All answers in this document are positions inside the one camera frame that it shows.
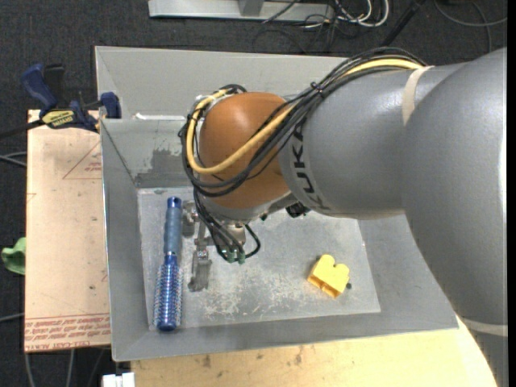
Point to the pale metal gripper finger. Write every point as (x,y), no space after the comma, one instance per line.
(189,220)
(200,272)

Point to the blue round hairbrush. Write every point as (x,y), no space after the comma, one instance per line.
(171,232)

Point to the grey metal bin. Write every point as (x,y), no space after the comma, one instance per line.
(282,296)

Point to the yellow toy block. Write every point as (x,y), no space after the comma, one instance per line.
(328,276)

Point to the brown cardboard board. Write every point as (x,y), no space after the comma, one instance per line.
(64,224)

